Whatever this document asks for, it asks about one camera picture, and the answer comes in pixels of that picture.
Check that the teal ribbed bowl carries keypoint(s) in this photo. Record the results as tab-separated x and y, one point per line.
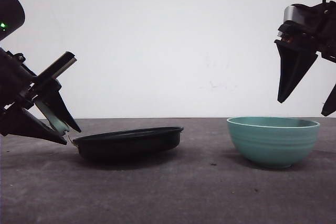
273	142

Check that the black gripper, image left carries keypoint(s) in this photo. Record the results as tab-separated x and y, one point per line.
20	86

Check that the black frying pan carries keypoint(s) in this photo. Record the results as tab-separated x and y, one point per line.
130	144

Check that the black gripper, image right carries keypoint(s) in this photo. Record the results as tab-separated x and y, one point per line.
305	30

